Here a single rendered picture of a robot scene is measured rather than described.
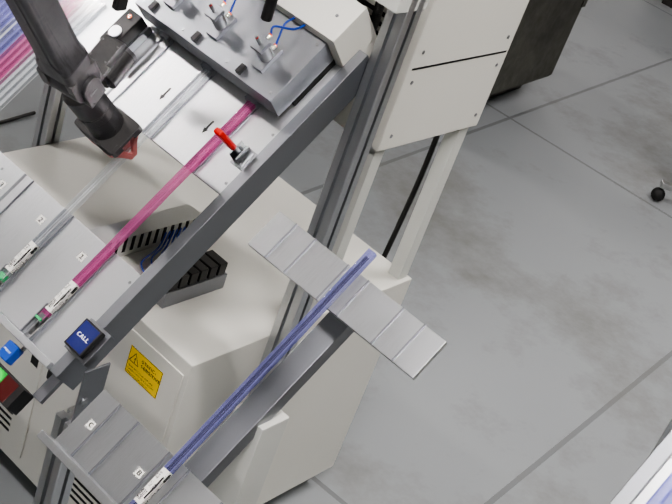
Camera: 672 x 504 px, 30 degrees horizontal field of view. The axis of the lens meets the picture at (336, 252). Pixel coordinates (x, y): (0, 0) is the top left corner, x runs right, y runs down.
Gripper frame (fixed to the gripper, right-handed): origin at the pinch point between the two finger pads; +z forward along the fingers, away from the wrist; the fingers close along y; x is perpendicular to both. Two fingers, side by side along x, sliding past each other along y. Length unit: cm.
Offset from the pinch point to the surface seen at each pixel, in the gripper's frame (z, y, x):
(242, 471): 6, -51, 25
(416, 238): 64, -20, -32
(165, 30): -2.5, 10.3, -19.7
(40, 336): -0.4, -12.9, 31.5
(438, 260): 196, 30, -60
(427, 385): 157, -9, -22
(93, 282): -0.1, -13.0, 19.8
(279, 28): -5.0, -8.3, -30.6
